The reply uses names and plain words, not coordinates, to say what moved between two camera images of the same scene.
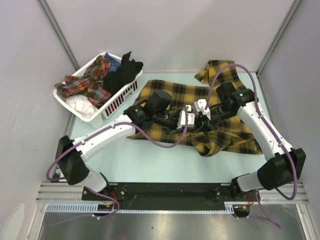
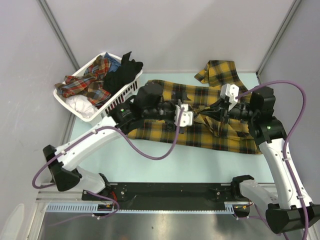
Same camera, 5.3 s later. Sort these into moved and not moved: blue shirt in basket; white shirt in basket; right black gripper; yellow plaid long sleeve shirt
Moved: right black gripper
Not moved: yellow plaid long sleeve shirt; blue shirt in basket; white shirt in basket
